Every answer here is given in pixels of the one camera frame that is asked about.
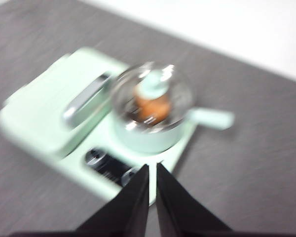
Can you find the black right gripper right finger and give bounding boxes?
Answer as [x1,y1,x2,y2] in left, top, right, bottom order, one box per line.
[155,162,296,237]

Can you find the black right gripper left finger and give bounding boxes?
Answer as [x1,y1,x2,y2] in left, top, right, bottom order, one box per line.
[12,163,150,237]

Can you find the brown potato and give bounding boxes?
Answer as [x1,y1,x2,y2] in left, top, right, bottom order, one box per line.
[134,83,173,119]

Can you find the glass lid with green knob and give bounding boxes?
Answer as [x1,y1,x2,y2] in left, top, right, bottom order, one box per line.
[112,61,196,132]

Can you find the silver control knob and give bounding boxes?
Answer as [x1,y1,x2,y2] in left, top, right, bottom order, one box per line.
[84,147,107,171]
[120,167,142,186]

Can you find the mint green cooker base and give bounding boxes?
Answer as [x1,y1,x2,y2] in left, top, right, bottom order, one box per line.
[0,46,198,207]

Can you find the mint green pot with handle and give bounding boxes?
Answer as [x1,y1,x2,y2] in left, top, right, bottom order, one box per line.
[111,98,235,156]

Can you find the green grill lid, silver handle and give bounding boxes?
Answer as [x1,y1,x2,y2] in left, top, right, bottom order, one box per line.
[0,46,129,154]

